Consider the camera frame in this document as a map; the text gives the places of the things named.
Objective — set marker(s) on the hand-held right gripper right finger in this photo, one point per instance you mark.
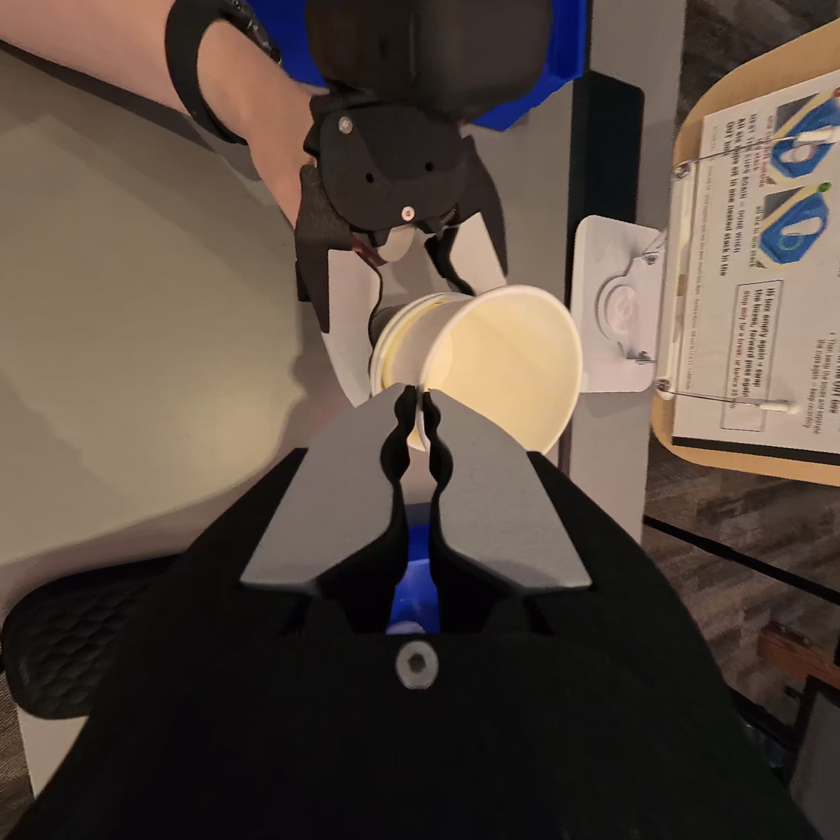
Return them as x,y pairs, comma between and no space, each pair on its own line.
505,519

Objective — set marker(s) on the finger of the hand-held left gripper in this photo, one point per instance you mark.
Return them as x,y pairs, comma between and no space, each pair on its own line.
352,295
479,256

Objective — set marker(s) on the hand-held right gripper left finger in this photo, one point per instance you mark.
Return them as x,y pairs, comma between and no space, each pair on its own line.
322,519

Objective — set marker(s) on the blue plastic bin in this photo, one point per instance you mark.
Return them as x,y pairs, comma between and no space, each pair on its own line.
567,53
414,591

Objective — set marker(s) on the person's left forearm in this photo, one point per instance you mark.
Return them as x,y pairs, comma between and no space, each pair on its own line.
92,40

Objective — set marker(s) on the black flat mat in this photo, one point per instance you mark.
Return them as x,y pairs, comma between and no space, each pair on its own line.
610,145

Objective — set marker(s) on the black wristband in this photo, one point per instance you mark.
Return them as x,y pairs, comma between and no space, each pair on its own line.
180,66

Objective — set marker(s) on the black display board stand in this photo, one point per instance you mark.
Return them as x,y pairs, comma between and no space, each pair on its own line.
748,558

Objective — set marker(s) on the instruction sheet on wooden stand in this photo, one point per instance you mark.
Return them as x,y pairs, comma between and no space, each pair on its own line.
761,470

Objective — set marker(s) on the black wrist rest pad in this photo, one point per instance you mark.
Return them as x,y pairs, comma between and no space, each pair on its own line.
79,643

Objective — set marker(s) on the white mount plate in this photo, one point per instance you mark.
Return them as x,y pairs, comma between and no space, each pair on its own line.
604,355

